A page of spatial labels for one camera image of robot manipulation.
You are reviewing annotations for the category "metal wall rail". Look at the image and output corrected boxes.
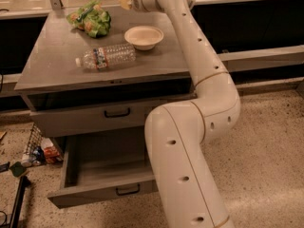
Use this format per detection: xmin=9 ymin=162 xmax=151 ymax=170
xmin=218 ymin=45 xmax=304 ymax=72

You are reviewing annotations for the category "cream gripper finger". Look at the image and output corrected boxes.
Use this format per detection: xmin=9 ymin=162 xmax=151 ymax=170
xmin=118 ymin=0 xmax=132 ymax=10

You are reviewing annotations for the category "green rice chip bag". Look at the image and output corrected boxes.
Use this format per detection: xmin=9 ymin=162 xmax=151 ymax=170
xmin=66 ymin=0 xmax=111 ymax=38

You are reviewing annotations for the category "orange snack package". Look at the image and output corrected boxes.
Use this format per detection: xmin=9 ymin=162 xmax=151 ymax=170
xmin=41 ymin=138 xmax=63 ymax=164

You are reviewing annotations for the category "grey drawer cabinet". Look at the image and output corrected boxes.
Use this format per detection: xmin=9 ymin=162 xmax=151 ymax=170
xmin=15 ymin=6 xmax=193 ymax=138

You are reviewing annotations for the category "white paper bowl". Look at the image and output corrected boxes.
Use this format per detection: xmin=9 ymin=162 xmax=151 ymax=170
xmin=124 ymin=26 xmax=163 ymax=50

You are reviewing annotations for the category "black stand leg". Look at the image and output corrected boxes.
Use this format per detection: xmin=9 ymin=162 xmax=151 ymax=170
xmin=9 ymin=176 xmax=30 ymax=228

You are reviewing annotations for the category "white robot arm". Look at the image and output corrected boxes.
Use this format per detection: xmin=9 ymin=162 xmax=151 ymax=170
xmin=119 ymin=0 xmax=240 ymax=228

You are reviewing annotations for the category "clear plastic water bottle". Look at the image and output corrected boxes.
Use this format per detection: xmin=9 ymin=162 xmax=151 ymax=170
xmin=75 ymin=44 xmax=136 ymax=70

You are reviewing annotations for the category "green sponge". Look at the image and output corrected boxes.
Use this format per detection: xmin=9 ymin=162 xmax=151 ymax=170
xmin=9 ymin=161 xmax=28 ymax=178

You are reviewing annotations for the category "white can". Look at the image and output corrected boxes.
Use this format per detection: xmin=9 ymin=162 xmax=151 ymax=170
xmin=21 ymin=153 xmax=32 ymax=167

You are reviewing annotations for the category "wire basket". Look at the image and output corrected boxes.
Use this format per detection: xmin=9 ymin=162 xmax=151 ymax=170
xmin=24 ymin=124 xmax=42 ymax=156

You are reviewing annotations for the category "grey middle drawer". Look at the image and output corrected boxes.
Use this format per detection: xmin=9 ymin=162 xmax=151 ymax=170
xmin=30 ymin=94 xmax=195 ymax=137

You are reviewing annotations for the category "blue can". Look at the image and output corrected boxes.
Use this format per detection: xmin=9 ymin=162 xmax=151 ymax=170
xmin=32 ymin=146 xmax=45 ymax=166

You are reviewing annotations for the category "grey open bottom drawer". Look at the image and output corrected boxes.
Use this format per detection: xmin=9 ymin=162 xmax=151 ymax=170
xmin=48 ymin=126 xmax=158 ymax=208

